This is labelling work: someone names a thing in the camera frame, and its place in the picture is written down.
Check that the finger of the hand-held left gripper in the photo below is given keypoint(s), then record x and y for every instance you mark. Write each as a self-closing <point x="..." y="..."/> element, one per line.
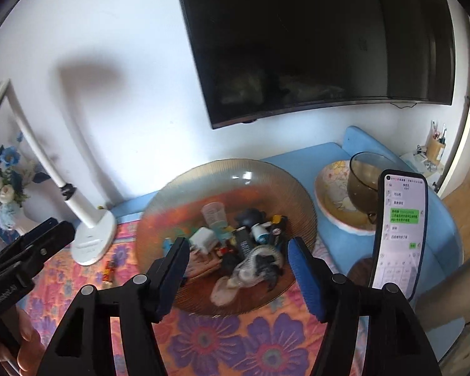
<point x="43" y="248"/>
<point x="27" y="239"/>

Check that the blue artificial flowers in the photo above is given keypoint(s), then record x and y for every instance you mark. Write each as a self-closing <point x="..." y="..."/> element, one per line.
<point x="8" y="164"/>

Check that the wooden pen holder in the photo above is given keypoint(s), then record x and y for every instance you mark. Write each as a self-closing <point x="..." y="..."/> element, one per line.
<point x="434" y="150"/>

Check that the floral woven tablecloth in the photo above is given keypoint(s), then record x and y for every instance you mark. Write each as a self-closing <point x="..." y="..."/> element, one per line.
<point x="219" y="340"/>

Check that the white ribbed ceramic vase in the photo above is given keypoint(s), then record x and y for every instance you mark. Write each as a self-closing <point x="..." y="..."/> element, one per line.
<point x="11" y="219"/>

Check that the light blue toy figure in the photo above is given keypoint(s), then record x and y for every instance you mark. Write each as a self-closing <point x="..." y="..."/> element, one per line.
<point x="225" y="230"/>

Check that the white wall charger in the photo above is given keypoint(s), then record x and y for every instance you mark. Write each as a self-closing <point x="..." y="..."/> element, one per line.
<point x="203" y="239"/>

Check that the small white bottle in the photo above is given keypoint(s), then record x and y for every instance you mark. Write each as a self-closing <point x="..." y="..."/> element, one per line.
<point x="261" y="233"/>

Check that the clear plastic cup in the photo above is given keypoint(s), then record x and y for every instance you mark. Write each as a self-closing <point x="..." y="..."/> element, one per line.
<point x="212" y="215"/>

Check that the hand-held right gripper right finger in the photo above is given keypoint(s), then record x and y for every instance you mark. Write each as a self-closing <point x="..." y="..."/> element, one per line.
<point x="305" y="278"/>

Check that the black and yellow item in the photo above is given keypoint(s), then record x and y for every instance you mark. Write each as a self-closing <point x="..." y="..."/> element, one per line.
<point x="278" y="225"/>

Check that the brown glass cup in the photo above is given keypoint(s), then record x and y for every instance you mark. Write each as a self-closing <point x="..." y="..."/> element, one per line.
<point x="364" y="188"/>

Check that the small red pack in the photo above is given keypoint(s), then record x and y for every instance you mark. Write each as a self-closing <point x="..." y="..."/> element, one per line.
<point x="109" y="273"/>

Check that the black wall television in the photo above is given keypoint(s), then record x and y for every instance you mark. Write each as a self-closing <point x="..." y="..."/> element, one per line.
<point x="317" y="39"/>

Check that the black rectangular tube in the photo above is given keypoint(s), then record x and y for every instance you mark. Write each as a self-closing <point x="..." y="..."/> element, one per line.
<point x="243" y="243"/>

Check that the floral ceramic bowl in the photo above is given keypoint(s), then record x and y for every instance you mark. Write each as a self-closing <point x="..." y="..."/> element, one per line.
<point x="333" y="196"/>

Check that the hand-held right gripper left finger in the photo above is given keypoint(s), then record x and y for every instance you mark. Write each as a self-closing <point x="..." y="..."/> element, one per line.
<point x="172" y="282"/>

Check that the black toy figure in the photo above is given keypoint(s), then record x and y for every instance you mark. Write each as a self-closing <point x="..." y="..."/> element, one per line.
<point x="248" y="217"/>

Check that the white desk lamp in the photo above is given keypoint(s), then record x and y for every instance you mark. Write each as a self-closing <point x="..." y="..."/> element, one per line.
<point x="90" y="239"/>

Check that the pile of small items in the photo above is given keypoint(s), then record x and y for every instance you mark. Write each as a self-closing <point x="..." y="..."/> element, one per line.
<point x="250" y="270"/>

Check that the white door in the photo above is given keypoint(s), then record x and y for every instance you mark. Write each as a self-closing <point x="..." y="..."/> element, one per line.
<point x="464" y="156"/>

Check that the amber ribbed glass bowl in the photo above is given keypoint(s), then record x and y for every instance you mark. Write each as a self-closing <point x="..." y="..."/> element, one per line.
<point x="219" y="180"/>

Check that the person's left hand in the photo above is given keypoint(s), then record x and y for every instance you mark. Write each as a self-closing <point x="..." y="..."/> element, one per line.
<point x="29" y="354"/>

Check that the blue rectangular box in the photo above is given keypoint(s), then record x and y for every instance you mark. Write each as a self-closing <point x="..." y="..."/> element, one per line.
<point x="168" y="244"/>

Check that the black smartphone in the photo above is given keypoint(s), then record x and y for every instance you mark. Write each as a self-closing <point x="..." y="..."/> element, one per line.
<point x="399" y="235"/>

